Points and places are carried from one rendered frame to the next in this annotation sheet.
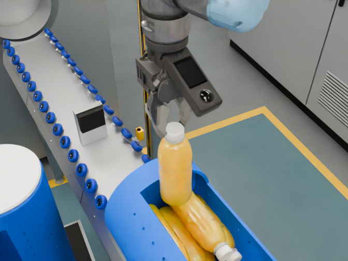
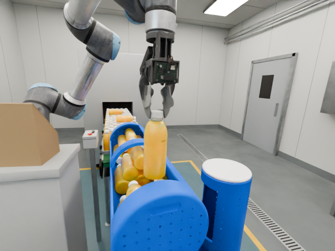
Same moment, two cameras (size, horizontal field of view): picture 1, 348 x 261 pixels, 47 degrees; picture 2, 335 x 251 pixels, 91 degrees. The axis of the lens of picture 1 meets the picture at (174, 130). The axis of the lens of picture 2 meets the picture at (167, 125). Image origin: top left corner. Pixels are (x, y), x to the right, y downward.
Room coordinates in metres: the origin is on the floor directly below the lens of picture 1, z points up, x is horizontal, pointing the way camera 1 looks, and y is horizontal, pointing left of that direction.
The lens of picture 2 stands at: (1.01, 0.14, 1.50)
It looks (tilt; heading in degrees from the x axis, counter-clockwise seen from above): 14 degrees down; 193
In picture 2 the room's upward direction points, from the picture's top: 2 degrees clockwise
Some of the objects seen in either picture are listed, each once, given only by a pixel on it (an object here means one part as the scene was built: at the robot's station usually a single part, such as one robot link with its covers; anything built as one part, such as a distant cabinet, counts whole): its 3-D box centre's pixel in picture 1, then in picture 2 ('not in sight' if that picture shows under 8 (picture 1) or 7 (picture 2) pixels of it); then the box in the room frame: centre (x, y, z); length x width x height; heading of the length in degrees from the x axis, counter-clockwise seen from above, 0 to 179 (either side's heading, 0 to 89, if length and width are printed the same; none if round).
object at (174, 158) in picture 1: (175, 166); (155, 146); (0.55, 0.00, 1.32); 0.07 x 0.07 x 0.19
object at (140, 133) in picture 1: (133, 136); not in sight; (1.03, 0.15, 0.92); 0.08 x 0.03 x 0.05; 122
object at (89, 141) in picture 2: not in sight; (90, 138); (-0.14, -0.78, 1.05); 0.20 x 0.10 x 0.10; 32
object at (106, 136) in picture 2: not in sight; (107, 142); (-0.24, -0.69, 0.99); 0.07 x 0.07 x 0.19
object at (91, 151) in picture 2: not in sight; (95, 195); (-0.14, -0.78, 0.50); 0.04 x 0.04 x 1.00; 32
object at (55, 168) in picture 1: (48, 146); not in sight; (1.56, 0.72, 0.31); 0.06 x 0.06 x 0.63; 32
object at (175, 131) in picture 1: (174, 132); (156, 114); (0.55, 0.00, 1.42); 0.04 x 0.04 x 0.02
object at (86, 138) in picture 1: (91, 125); not in sight; (1.01, 0.29, 1.00); 0.10 x 0.04 x 0.15; 122
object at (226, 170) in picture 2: not in sight; (226, 169); (0.05, 0.29, 1.03); 0.28 x 0.28 x 0.01
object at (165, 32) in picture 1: (164, 23); (161, 27); (0.57, 0.01, 1.64); 0.08 x 0.08 x 0.05
